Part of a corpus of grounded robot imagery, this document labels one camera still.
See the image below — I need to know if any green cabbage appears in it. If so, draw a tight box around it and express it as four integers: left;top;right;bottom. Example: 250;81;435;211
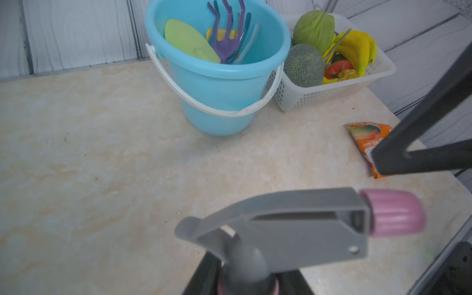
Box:
293;10;335;54

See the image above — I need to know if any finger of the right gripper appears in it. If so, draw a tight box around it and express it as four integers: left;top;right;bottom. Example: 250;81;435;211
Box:
371;45;472;176

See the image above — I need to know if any dark green melon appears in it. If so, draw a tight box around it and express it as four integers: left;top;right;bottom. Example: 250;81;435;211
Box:
284;44;325;88

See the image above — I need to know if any yellow banana bunch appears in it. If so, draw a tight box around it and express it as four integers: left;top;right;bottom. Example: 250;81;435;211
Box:
323;29;377;84

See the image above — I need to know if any pink spray bottle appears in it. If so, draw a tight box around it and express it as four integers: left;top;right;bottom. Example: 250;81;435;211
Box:
175;188;426;295

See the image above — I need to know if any red tomato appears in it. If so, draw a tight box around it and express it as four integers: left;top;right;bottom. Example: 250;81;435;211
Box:
324;60;354;79

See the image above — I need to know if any light blue plastic bucket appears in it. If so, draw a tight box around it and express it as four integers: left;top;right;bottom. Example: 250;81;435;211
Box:
145;1;291;136

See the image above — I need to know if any light blue fork white handle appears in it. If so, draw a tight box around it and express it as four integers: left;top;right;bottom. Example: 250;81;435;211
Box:
233;23;261;65

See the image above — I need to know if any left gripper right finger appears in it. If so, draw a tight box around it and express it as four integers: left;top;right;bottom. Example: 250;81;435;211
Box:
276;270;314;295

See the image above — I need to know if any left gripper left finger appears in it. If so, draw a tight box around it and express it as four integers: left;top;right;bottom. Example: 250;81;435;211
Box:
182;252;221;295

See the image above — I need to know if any purple rake pink handle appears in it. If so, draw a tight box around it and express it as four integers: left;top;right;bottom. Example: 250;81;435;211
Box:
207;0;246;64

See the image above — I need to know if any orange snack packet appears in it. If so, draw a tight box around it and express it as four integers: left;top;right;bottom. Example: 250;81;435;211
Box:
347;122;393;179

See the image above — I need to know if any white plastic basket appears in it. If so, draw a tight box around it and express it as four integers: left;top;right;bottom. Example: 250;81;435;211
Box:
266;12;397;113

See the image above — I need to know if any green trowel wooden handle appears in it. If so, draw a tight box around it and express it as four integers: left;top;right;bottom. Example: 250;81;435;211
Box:
164;19;221;63

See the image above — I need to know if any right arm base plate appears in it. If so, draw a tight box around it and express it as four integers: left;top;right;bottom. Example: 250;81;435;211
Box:
421;242;472;295

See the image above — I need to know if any yellow toy shovel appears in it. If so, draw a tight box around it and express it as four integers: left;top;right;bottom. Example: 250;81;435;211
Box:
206;28;238;44

